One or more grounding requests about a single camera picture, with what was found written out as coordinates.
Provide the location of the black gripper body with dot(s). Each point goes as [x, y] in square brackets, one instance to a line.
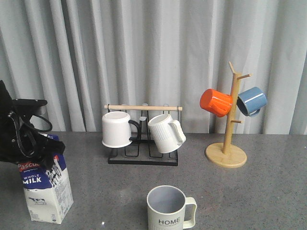
[20, 141]

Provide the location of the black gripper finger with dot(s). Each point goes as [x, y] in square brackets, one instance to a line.
[49, 147]

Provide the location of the blue white milk carton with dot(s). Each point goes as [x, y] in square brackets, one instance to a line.
[47, 192]

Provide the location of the pale green HOME mug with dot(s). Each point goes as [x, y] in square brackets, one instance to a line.
[169, 209]

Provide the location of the grey curtain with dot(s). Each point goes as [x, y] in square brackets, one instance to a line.
[80, 55]

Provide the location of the white ribbed mug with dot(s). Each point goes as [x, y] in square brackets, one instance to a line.
[167, 133]

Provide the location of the wooden mug tree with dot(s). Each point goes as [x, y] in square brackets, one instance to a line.
[224, 153]

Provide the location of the orange mug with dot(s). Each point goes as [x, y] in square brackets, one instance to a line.
[216, 102]

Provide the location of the blue mug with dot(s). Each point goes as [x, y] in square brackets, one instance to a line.
[251, 101]

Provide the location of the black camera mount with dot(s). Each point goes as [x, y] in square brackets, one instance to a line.
[30, 106]

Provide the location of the white mug black handle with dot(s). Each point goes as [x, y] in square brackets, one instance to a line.
[116, 130]

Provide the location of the black wire mug rack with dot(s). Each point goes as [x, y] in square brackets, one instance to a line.
[143, 151]

